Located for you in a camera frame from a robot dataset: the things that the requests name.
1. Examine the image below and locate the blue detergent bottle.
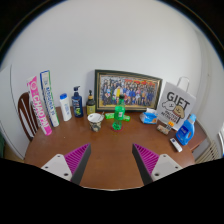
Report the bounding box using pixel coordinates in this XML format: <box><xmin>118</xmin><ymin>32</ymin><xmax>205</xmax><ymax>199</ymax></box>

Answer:
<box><xmin>175</xmin><ymin>113</ymin><xmax>198</xmax><ymax>146</ymax></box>

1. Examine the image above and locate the white bottle with blue cap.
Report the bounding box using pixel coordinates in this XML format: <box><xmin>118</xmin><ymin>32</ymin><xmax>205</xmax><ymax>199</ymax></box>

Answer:
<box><xmin>59</xmin><ymin>93</ymin><xmax>73</xmax><ymax>122</ymax></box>

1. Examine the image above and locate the floral patterned paper cup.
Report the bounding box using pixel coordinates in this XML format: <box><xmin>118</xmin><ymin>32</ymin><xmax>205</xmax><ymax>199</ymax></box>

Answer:
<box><xmin>87</xmin><ymin>112</ymin><xmax>105</xmax><ymax>133</ymax></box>

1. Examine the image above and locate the small white flat device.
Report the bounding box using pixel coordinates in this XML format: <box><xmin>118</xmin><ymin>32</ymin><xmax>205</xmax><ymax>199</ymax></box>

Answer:
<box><xmin>169</xmin><ymin>137</ymin><xmax>184</xmax><ymax>153</ymax></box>

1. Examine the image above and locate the green plastic drink bottle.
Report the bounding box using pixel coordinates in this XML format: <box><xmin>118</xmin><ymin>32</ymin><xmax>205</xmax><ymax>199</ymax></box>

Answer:
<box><xmin>111</xmin><ymin>94</ymin><xmax>127</xmax><ymax>131</ymax></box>

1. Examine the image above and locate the white green shuttlecock tube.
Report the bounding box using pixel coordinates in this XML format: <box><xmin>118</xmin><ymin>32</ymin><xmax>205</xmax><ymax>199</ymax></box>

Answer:
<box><xmin>39</xmin><ymin>69</ymin><xmax>61</xmax><ymax>128</ymax></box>

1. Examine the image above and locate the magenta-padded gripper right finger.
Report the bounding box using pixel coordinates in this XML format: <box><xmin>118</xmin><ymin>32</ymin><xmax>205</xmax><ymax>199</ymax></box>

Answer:
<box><xmin>132</xmin><ymin>143</ymin><xmax>184</xmax><ymax>186</ymax></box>

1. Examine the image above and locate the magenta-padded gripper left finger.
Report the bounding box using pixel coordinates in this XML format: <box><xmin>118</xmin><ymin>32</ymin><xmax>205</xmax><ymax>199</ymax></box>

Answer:
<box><xmin>40</xmin><ymin>143</ymin><xmax>92</xmax><ymax>185</ymax></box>

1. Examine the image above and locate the brown pump bottle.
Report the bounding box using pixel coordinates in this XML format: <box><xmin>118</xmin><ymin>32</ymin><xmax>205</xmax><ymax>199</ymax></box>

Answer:
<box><xmin>85</xmin><ymin>89</ymin><xmax>97</xmax><ymax>116</ymax></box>

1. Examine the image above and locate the pink shuttlecock tube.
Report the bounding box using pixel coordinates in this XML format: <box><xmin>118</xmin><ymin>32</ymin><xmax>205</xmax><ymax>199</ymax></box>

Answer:
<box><xmin>26</xmin><ymin>75</ymin><xmax>53</xmax><ymax>136</ymax></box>

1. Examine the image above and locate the white radiator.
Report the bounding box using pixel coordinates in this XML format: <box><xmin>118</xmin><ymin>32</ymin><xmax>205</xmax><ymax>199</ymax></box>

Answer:
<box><xmin>194</xmin><ymin>139</ymin><xmax>221</xmax><ymax>164</ymax></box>

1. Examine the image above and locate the framed group photo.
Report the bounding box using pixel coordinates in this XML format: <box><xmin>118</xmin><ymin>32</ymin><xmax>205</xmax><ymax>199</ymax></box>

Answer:
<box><xmin>94</xmin><ymin>69</ymin><xmax>164</xmax><ymax>113</ymax></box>

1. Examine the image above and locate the dark blue pump bottle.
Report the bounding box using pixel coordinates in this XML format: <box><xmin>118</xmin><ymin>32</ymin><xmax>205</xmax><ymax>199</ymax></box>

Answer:
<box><xmin>71</xmin><ymin>85</ymin><xmax>84</xmax><ymax>118</ymax></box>

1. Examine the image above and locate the brown wooden chair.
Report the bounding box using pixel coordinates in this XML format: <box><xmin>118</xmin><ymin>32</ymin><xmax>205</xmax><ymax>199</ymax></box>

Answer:
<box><xmin>17</xmin><ymin>91</ymin><xmax>40</xmax><ymax>143</ymax></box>

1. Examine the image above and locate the white paper gift bag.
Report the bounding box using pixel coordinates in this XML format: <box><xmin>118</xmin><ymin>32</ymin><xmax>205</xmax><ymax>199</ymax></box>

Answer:
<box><xmin>156</xmin><ymin>76</ymin><xmax>197</xmax><ymax>131</ymax></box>

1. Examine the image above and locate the small brown snack box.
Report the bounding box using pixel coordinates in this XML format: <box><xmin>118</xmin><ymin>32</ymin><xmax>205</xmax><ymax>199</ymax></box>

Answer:
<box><xmin>156</xmin><ymin>121</ymin><xmax>174</xmax><ymax>136</ymax></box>

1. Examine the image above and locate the flat round red coaster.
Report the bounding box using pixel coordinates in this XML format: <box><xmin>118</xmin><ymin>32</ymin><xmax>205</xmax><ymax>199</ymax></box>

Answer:
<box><xmin>110</xmin><ymin>123</ymin><xmax>124</xmax><ymax>132</ymax></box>

